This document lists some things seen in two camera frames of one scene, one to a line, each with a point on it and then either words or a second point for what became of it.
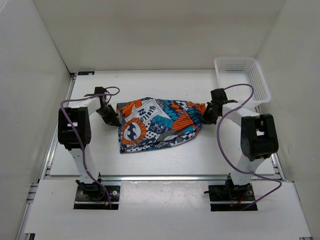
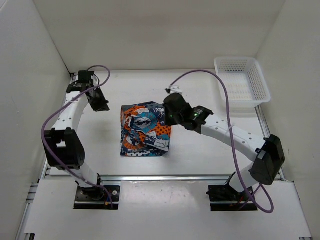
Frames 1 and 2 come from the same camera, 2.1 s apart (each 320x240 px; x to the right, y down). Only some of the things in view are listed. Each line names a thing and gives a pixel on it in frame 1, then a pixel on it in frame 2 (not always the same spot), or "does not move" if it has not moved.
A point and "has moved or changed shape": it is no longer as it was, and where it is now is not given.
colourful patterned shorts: (155, 123) has moved or changed shape
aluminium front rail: (159, 178) does not move
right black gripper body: (210, 117) to (171, 120)
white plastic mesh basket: (231, 71) does not move
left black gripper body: (108, 114) to (99, 102)
